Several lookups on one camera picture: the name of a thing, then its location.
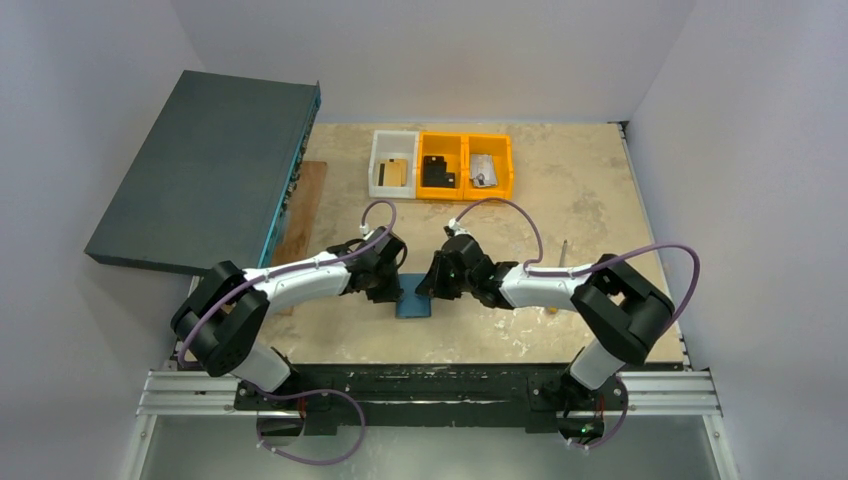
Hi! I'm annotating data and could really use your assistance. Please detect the wooden board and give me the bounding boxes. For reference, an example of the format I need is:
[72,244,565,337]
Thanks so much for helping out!
[271,160,329,317]

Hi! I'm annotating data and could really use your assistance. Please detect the black cards in yellow bin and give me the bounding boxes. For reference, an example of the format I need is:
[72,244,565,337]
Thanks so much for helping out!
[421,155,457,189]

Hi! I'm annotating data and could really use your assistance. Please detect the white plastic bin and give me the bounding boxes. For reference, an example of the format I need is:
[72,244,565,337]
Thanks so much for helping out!
[368,130,419,200]

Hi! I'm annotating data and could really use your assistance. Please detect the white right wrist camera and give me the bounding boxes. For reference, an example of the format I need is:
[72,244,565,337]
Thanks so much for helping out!
[444,218,470,238]

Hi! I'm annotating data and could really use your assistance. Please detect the yellow handled screwdriver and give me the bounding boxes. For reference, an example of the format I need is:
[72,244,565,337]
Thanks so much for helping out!
[546,239,568,315]

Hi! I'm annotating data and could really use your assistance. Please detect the yellow bin right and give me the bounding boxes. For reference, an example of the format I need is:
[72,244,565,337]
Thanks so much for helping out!
[462,133,515,201]

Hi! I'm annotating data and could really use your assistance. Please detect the yellow bin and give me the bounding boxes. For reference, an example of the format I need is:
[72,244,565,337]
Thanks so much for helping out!
[415,131,466,201]
[462,133,515,201]

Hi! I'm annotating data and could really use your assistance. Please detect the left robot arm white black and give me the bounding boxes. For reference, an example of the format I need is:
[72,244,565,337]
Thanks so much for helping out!
[170,227,407,393]

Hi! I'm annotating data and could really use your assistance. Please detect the silver cards in yellow bin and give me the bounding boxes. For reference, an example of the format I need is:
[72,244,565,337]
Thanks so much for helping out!
[469,154,498,189]

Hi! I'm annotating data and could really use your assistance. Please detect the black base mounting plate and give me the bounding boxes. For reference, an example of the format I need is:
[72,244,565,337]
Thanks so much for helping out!
[234,363,629,439]

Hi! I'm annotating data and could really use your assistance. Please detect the dark grey network switch box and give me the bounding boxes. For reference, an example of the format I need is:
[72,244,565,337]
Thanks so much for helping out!
[85,70,321,275]

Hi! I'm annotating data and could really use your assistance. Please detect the teal card holder wallet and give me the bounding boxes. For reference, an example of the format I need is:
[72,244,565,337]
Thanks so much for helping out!
[395,273,432,319]

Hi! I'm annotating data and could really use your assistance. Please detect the yellow bin middle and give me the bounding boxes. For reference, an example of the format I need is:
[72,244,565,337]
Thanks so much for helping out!
[415,131,466,201]

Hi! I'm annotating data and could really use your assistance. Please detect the gold cards in white bin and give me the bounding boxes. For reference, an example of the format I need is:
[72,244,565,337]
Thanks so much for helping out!
[376,158,408,187]

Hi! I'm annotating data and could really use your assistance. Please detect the aluminium frame rail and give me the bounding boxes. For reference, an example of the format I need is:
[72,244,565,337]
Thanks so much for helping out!
[122,274,740,480]

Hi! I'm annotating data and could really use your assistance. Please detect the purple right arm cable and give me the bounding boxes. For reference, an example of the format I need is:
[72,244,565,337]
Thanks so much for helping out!
[450,197,702,452]

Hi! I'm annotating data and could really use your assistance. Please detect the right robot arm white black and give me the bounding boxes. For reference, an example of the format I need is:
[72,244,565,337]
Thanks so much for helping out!
[415,234,675,391]

